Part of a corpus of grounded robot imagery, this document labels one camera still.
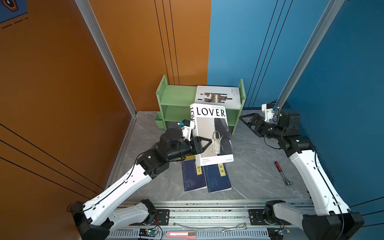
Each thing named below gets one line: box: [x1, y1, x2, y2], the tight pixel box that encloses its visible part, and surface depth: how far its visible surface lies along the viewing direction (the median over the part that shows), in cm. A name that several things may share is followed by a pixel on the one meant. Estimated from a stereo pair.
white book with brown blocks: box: [194, 85, 242, 109], surface depth 89 cm
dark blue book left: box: [181, 159, 207, 192], surface depth 86 cm
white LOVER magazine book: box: [190, 103, 234, 167], surface depth 65 cm
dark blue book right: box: [202, 163, 232, 193], surface depth 87 cm
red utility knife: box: [166, 231, 196, 240], surface depth 71 cm
